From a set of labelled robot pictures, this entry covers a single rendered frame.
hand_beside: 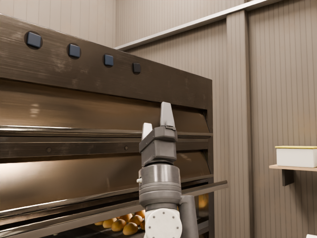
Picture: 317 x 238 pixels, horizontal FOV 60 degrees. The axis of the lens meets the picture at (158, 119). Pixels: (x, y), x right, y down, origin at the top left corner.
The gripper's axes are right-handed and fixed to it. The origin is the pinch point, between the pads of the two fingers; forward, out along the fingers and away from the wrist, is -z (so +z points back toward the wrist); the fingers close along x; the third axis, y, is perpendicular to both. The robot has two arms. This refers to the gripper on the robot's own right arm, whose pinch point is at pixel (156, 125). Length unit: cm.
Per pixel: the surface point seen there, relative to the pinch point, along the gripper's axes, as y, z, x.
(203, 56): -221, -290, -250
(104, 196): -4, 3, -59
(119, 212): -8, 11, -52
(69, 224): 11.3, 15.7, -45.2
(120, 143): -10, -20, -59
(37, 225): 20.7, 16.7, -41.5
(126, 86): -10, -46, -50
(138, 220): -38, 5, -110
